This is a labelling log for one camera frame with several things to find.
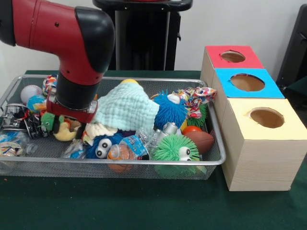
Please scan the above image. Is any yellow duck plush toy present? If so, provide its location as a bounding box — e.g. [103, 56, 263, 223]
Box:
[53, 116, 82, 142]

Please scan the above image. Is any brown toy football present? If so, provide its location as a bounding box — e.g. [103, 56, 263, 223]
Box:
[184, 131, 215, 154]

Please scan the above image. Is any dark green table cloth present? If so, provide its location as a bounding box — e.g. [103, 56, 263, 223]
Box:
[0, 69, 307, 230]

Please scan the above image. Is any black panel stand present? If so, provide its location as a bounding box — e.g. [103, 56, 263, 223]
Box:
[275, 3, 307, 96]

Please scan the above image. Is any wooden box with three holes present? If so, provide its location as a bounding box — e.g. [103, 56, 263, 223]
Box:
[201, 45, 307, 192]

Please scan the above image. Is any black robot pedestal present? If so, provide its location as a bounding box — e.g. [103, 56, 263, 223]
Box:
[92, 0, 194, 71]

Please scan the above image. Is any small blue fuzzy eyed ball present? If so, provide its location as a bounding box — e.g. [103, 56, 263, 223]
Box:
[85, 133, 124, 159]

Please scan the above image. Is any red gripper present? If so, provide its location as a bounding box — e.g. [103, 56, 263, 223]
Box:
[46, 92, 96, 140]

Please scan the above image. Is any globe print ball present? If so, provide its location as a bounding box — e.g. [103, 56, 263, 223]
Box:
[26, 94, 47, 112]

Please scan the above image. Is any green spiky puffer ball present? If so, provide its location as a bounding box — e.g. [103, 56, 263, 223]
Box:
[153, 134, 201, 161]

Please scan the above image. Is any colourful dot print cloth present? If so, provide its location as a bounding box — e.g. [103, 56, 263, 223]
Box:
[172, 86, 217, 119]
[42, 74, 58, 96]

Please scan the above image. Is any light blue waffle cloth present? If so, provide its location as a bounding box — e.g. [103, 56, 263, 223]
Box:
[92, 83, 160, 131]

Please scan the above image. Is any cream waffle cloth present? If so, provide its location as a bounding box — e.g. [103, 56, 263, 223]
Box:
[83, 123, 118, 142]

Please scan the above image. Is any metal wire mesh bin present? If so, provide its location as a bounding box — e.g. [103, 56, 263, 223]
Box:
[0, 74, 226, 181]

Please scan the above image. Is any white baseball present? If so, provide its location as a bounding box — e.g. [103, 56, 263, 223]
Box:
[20, 85, 43, 105]

